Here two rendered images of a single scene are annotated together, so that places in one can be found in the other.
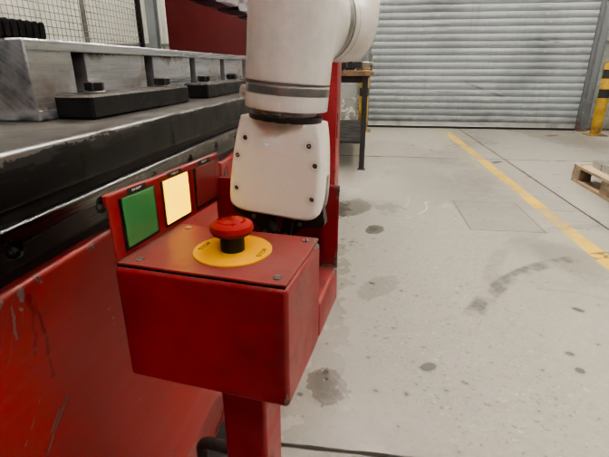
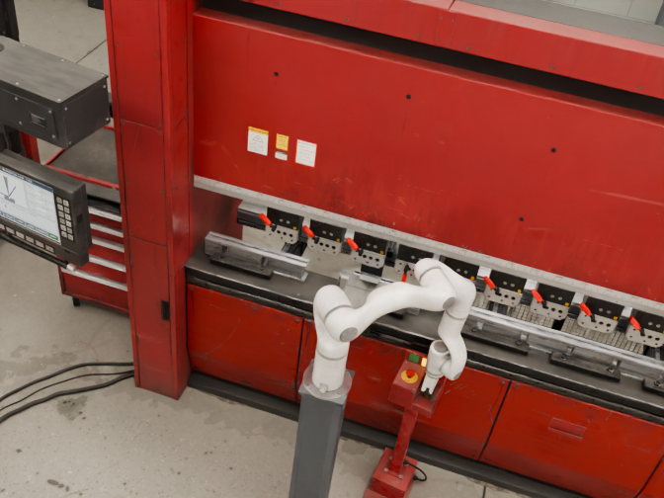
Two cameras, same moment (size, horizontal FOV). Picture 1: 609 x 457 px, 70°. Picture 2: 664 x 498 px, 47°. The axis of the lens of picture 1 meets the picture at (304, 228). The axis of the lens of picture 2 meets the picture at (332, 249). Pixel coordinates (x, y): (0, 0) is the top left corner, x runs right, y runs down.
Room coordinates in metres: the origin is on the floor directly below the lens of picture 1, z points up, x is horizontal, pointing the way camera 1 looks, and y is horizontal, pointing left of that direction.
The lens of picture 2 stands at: (0.08, -2.22, 3.30)
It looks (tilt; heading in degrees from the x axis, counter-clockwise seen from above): 40 degrees down; 93
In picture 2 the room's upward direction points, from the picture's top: 8 degrees clockwise
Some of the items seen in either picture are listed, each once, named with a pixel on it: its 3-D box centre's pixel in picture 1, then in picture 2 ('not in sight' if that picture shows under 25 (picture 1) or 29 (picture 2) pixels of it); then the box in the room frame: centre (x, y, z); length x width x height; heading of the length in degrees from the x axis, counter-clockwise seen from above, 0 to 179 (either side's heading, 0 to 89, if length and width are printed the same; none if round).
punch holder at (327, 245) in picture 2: not in sight; (327, 232); (-0.10, 0.45, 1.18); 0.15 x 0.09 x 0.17; 171
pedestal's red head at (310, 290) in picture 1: (245, 258); (419, 383); (0.41, 0.06, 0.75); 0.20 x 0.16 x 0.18; 164
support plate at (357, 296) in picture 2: not in sight; (362, 297); (0.10, 0.27, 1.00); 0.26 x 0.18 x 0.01; 81
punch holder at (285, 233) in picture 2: not in sight; (285, 220); (-0.29, 0.48, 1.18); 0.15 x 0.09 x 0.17; 171
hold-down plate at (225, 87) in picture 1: (219, 87); (585, 367); (1.11, 0.21, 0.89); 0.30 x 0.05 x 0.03; 171
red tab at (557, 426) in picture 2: not in sight; (566, 429); (1.11, 0.10, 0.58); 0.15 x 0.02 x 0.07; 171
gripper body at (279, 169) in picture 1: (283, 159); (432, 377); (0.46, 0.02, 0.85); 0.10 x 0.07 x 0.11; 74
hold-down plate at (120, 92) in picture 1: (135, 99); (494, 340); (0.72, 0.27, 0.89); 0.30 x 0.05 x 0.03; 171
